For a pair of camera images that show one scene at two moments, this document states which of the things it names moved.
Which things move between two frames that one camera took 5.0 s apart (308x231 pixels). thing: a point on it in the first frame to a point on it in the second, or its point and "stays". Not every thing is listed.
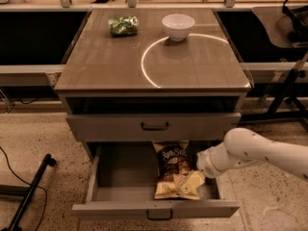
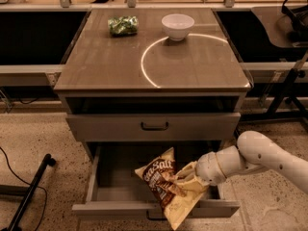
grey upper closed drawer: x=151 y=127 stays
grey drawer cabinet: x=151 y=75 stays
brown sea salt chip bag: x=174 y=159 to x=177 y=205
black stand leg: x=26 y=191 stays
